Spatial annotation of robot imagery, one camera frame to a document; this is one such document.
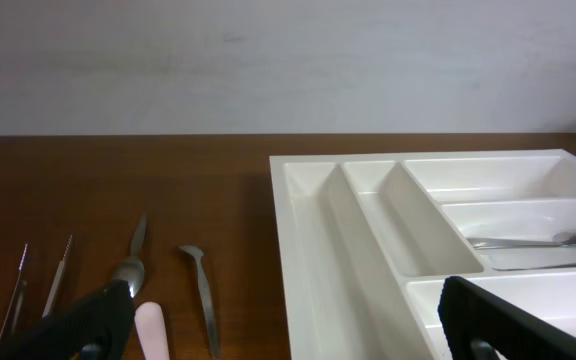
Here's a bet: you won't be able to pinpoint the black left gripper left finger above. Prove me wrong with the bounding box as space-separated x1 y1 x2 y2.
0 280 135 359

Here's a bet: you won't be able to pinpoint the pink plastic knife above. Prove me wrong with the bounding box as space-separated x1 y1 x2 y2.
135 302 170 360

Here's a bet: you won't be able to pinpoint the metal tweezers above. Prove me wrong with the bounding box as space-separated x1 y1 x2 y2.
0 235 73 342

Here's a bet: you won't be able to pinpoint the small bent metal spoon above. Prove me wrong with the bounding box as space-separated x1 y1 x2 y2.
178 245 221 360

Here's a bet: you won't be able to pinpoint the white plastic cutlery tray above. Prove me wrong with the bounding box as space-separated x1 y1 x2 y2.
270 150 576 359

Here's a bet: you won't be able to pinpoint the small silver teaspoon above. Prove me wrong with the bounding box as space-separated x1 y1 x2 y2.
112 214 147 298

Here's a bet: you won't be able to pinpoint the silver fork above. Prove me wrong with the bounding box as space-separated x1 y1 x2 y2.
493 262 576 272
467 231 576 249

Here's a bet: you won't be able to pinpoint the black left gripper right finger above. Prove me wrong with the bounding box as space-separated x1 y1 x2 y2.
438 276 576 360

